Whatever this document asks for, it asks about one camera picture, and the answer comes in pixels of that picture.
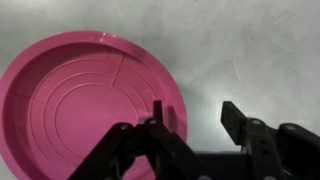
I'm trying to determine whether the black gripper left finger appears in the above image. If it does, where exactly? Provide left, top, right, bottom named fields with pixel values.
left=68, top=100, right=214, bottom=180

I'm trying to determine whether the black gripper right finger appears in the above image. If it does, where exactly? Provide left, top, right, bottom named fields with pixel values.
left=220, top=100, right=320, bottom=180

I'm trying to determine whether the pink round plastic lid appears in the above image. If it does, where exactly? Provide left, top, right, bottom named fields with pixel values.
left=0, top=30, right=189, bottom=180

